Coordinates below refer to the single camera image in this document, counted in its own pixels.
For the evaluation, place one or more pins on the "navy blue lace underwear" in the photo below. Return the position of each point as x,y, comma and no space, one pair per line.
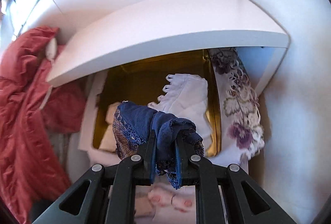
139,120

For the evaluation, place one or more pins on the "beige underwear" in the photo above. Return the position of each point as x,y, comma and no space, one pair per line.
110,115

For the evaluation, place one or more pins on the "dark headboard panel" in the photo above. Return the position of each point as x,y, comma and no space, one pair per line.
25,1

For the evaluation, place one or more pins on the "red blanket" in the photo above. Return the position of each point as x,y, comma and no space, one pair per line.
23,110

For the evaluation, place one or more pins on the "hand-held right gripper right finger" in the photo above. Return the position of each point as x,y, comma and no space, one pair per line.
179,162

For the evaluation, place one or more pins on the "pink floral underwear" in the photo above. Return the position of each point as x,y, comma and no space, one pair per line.
165,200

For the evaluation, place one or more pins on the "white floral-print nightstand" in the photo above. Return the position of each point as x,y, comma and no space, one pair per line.
168,22

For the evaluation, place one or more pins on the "white lace-trimmed underwear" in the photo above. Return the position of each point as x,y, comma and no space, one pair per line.
186,100

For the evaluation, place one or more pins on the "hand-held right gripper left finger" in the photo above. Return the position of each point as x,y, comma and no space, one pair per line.
147,159

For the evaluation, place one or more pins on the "amber translucent storage box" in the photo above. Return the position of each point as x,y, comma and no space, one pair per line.
139,79

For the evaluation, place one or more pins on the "white purple-floral folded cloth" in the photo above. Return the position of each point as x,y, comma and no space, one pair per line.
240,110

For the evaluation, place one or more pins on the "grey-front nightstand drawer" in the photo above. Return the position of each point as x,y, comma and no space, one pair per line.
85,131

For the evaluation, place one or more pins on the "white bed frame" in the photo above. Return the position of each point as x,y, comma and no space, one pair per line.
64,151

